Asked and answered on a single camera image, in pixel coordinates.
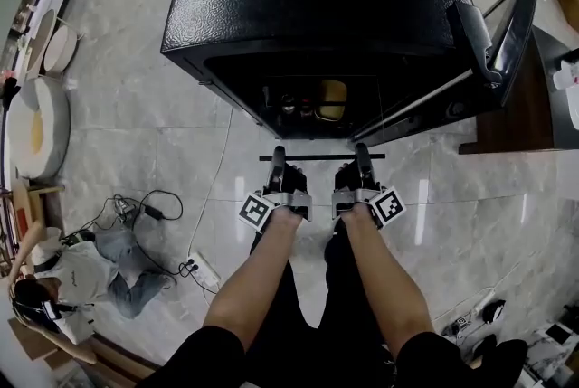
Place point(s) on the idle black gripper device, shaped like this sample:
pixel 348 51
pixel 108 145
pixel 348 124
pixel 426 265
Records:
pixel 123 207

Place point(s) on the brown cardboard box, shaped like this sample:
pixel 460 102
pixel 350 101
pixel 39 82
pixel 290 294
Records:
pixel 27 341

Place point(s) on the white sink basin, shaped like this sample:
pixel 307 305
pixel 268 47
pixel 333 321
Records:
pixel 574 110

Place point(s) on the person's left forearm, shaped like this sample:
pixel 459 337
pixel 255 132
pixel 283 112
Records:
pixel 253 282

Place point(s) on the black tablet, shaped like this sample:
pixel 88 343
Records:
pixel 557 334

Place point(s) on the white power strip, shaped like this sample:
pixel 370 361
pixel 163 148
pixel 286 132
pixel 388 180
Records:
pixel 205 268
pixel 485 300

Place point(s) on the white marble side table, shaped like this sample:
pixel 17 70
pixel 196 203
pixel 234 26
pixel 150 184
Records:
pixel 540 354

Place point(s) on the clear plastic container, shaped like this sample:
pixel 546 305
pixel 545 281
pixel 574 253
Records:
pixel 565 76

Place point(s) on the round wooden side table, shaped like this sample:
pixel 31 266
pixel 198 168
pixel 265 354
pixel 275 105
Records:
pixel 43 38

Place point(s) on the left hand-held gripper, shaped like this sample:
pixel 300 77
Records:
pixel 257 212

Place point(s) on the dark wooden vanity cabinet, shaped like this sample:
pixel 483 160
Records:
pixel 515 124

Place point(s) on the glass fridge door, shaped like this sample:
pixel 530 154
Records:
pixel 520 29

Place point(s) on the brown wooden bench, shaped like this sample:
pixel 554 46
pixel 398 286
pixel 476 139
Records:
pixel 126 363

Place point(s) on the person's black trousers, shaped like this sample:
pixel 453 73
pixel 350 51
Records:
pixel 348 286

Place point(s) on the light wooden stool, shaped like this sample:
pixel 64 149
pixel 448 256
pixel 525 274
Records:
pixel 43 188

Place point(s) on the white egg-shaped floor cushion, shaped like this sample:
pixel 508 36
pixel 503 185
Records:
pixel 54 124

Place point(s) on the person's black shirt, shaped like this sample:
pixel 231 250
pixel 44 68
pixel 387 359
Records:
pixel 203 363

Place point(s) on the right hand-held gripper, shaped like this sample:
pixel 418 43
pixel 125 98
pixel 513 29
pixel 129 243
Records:
pixel 388 207

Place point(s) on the person's right hand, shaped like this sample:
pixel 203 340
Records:
pixel 347 178

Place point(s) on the person's right forearm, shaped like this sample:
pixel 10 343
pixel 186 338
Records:
pixel 389 282

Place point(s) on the person's left hand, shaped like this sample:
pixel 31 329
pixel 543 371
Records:
pixel 296 182

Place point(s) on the yellow container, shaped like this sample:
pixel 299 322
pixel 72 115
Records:
pixel 332 92

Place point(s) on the black power adapter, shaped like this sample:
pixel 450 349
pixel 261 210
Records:
pixel 154 212

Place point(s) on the brown drink can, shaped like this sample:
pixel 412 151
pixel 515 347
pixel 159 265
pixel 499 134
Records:
pixel 287 103

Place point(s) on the black round device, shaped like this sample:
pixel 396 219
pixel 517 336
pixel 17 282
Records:
pixel 494 311

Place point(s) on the pink round stool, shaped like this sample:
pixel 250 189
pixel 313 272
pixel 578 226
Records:
pixel 61 49

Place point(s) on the red drink bottle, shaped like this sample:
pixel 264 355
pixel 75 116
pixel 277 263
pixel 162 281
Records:
pixel 306 106

